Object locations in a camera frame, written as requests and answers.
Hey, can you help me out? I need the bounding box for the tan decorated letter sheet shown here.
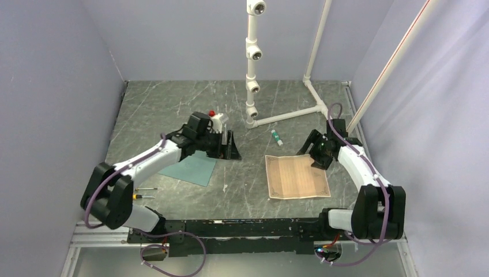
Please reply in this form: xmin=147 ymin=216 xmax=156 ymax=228
xmin=265 ymin=155 xmax=331 ymax=200

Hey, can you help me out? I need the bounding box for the aluminium frame rail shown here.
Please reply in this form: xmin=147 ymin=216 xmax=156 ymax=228
xmin=61 ymin=222 xmax=418 ymax=276

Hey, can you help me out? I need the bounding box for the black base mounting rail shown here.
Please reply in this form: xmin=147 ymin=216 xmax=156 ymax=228
xmin=127 ymin=218 xmax=345 ymax=257

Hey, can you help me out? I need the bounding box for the white pvc pipe frame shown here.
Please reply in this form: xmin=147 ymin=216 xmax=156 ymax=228
xmin=228 ymin=1 xmax=438 ymax=129

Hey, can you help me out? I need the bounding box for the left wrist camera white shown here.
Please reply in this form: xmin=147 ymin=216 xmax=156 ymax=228
xmin=208 ymin=110 xmax=229 ymax=133

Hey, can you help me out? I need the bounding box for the teal paper envelope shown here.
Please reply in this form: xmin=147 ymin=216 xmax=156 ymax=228
xmin=159 ymin=151 xmax=216 ymax=187

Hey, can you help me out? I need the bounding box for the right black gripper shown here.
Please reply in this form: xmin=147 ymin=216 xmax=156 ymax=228
xmin=297 ymin=129 xmax=333 ymax=170

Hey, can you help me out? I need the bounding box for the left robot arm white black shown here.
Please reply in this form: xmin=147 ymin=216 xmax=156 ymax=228
xmin=80 ymin=130 xmax=242 ymax=242

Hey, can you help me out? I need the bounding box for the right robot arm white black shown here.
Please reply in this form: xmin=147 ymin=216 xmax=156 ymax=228
xmin=297 ymin=118 xmax=406 ymax=241

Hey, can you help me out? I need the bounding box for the green white glue stick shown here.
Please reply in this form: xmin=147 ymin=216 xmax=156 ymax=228
xmin=270 ymin=129 xmax=284 ymax=146

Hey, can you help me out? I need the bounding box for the yellow handled screwdriver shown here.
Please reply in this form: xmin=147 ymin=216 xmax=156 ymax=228
xmin=133 ymin=194 xmax=155 ymax=200

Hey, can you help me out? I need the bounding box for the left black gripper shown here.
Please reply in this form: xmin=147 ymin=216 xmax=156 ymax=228
xmin=196 ymin=129 xmax=242 ymax=160

